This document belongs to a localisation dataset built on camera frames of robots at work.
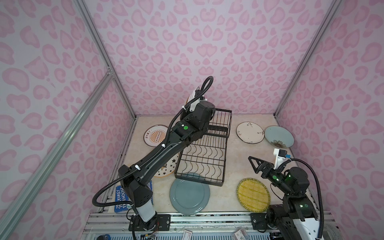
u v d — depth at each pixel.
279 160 0.63
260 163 0.62
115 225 0.74
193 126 0.52
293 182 0.52
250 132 1.08
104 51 0.84
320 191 0.55
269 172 0.61
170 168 0.90
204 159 0.94
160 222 0.73
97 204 0.40
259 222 0.73
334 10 0.69
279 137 1.06
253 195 0.81
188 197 0.81
